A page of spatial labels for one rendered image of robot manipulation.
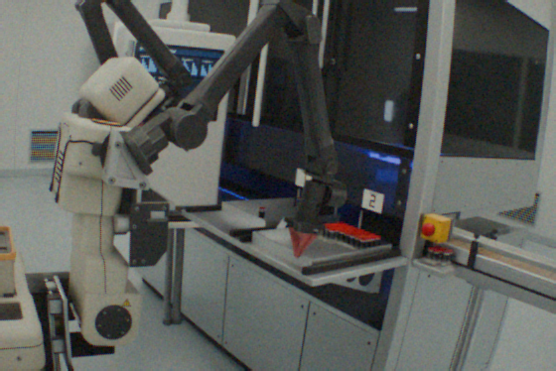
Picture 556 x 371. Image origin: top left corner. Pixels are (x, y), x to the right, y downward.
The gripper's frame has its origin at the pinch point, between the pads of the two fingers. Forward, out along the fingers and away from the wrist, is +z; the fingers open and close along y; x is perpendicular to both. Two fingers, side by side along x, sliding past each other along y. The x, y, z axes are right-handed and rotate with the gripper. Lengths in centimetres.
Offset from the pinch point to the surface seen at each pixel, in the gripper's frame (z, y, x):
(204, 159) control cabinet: -15, 20, 88
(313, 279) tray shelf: 3.8, -1.7, -9.7
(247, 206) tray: -3, 23, 54
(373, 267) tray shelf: -0.2, 21.3, -10.2
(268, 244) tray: 1.1, 0.7, 12.8
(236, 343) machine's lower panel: 65, 51, 74
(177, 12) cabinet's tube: -72, -8, 95
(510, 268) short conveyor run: -10, 47, -43
